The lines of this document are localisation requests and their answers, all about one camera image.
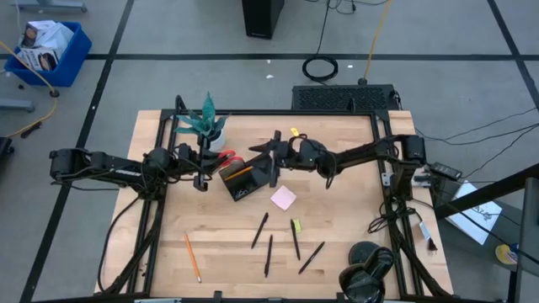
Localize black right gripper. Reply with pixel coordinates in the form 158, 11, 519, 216
248, 129, 306, 189

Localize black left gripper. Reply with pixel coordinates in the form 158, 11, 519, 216
176, 136, 230, 193

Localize red handled scissors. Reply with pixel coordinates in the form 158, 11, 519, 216
216, 149, 246, 168

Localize yellow wooden pencil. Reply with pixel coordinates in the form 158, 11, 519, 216
183, 231, 203, 284
222, 165, 254, 182

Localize black mesh desk organizer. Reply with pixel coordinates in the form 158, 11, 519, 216
218, 151, 275, 202

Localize pink sticky note pad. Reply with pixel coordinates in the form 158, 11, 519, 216
269, 184, 298, 212

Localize black ballpoint pen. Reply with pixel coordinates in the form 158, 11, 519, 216
290, 218, 302, 262
264, 234, 274, 279
251, 211, 270, 250
297, 240, 326, 276

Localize green plant in white pot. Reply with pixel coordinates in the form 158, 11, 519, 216
173, 91, 231, 152

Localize black mesh computer case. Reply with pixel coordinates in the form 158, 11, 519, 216
291, 83, 401, 113

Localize black computer tower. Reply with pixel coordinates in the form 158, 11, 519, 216
241, 0, 286, 40

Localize white plug adapter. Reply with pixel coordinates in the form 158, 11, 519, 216
419, 221, 439, 253

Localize blue plastic bin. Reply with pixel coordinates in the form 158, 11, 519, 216
3, 20, 93, 88

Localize black power adapter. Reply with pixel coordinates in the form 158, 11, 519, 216
428, 162, 463, 181

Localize grey metal table foot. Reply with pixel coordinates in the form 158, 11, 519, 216
0, 98, 35, 113
12, 0, 88, 13

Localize white printed box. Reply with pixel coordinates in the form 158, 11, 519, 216
17, 46, 61, 72

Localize black caster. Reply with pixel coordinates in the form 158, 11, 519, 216
0, 136, 14, 166

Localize white printed paper sheet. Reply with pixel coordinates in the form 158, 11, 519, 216
445, 179, 504, 246

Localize black metal stand beam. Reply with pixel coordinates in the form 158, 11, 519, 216
433, 162, 539, 303

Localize yellow round tag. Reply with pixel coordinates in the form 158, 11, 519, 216
494, 242, 520, 266

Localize black metal table frame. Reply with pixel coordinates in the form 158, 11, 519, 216
95, 94, 455, 303

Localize black coiled cable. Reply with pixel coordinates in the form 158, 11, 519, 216
302, 0, 340, 83

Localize yellow power cable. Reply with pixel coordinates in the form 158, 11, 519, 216
357, 0, 393, 85
0, 40, 60, 138

